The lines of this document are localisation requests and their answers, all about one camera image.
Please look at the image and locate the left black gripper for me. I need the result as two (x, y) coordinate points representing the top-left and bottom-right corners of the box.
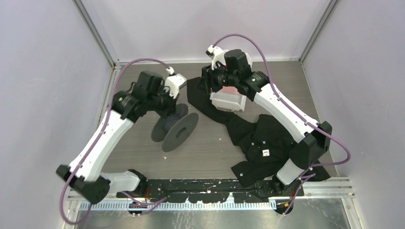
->
(147, 84), (180, 119)

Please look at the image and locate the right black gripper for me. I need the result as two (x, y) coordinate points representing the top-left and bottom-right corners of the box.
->
(195, 61), (238, 94)

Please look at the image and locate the thin dark wire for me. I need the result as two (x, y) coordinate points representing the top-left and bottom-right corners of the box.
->
(163, 114), (178, 132)

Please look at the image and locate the dark grey cable spool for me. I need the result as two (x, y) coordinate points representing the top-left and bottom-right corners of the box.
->
(151, 104), (199, 152)

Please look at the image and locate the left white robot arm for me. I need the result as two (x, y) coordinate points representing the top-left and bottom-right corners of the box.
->
(56, 71), (187, 205)

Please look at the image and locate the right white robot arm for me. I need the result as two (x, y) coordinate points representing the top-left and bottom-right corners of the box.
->
(201, 46), (332, 196)

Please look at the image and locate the clear near bin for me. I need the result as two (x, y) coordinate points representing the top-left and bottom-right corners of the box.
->
(210, 87), (246, 112)

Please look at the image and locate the black shirt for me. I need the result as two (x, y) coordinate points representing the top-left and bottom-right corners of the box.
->
(186, 76), (331, 188)

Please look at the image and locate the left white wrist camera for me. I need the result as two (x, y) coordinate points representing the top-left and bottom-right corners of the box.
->
(164, 67), (187, 99)

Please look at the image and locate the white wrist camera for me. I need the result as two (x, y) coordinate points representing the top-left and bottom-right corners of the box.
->
(164, 67), (187, 99)
(206, 45), (227, 70)

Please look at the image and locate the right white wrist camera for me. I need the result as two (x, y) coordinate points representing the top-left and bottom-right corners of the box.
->
(206, 45), (227, 70)

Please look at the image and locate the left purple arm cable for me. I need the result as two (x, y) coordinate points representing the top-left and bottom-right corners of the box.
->
(59, 58), (176, 226)

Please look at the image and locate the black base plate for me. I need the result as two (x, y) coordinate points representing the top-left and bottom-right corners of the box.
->
(127, 179), (304, 204)

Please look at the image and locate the slotted cable duct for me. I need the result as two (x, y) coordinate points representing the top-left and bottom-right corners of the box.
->
(91, 200), (277, 211)

